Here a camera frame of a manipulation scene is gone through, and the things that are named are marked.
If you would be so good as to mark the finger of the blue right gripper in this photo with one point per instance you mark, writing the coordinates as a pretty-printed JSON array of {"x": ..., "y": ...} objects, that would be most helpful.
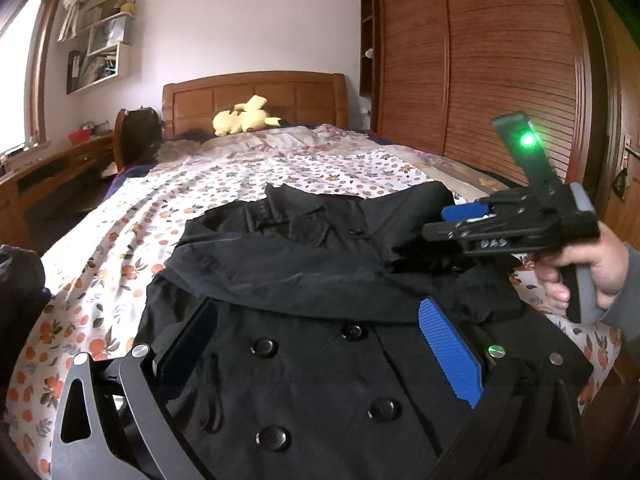
[{"x": 464, "y": 212}]

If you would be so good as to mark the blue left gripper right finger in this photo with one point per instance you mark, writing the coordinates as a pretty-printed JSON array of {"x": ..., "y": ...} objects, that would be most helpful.
[{"x": 457, "y": 361}]

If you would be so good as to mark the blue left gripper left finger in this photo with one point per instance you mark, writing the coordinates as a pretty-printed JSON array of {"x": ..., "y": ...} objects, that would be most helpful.
[{"x": 179, "y": 348}]

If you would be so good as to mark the black double-breasted coat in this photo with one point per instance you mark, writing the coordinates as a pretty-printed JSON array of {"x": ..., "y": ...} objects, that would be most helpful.
[{"x": 318, "y": 369}]

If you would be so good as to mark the grey sleeve forearm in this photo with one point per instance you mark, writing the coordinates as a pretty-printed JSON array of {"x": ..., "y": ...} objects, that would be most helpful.
[{"x": 624, "y": 313}]

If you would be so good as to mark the wooden chair with clothes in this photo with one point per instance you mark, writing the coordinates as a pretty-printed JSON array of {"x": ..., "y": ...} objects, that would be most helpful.
[{"x": 134, "y": 133}]

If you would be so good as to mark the person's right hand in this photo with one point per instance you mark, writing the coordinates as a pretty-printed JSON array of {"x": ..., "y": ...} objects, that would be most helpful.
[{"x": 608, "y": 261}]

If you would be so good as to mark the orange print bed quilt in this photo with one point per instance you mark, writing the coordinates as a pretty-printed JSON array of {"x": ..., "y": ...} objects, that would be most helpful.
[{"x": 98, "y": 272}]

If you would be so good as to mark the wooden slatted wardrobe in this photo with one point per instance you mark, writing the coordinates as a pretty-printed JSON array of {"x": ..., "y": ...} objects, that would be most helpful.
[{"x": 442, "y": 70}]

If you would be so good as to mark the black padded jacket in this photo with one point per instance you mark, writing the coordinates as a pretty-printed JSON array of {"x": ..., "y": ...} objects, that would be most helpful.
[{"x": 23, "y": 297}]

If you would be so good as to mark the floral pillow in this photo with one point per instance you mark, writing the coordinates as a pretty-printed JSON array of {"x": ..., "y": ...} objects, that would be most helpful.
[{"x": 288, "y": 141}]

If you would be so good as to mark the yellow plush toy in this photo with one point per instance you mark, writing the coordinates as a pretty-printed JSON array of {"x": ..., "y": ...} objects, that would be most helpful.
[{"x": 245, "y": 117}]

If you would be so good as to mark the long wooden desk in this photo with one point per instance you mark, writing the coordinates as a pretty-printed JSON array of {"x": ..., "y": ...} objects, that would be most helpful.
[{"x": 41, "y": 191}]

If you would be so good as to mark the red bowl on desk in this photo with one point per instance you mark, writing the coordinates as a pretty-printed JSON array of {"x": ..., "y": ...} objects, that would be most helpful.
[{"x": 80, "y": 136}]

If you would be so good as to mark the door handle with lock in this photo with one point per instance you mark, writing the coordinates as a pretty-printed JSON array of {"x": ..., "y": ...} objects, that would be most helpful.
[{"x": 625, "y": 176}]

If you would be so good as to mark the white wall shelf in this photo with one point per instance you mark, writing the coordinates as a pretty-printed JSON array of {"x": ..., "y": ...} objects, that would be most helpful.
[{"x": 101, "y": 36}]

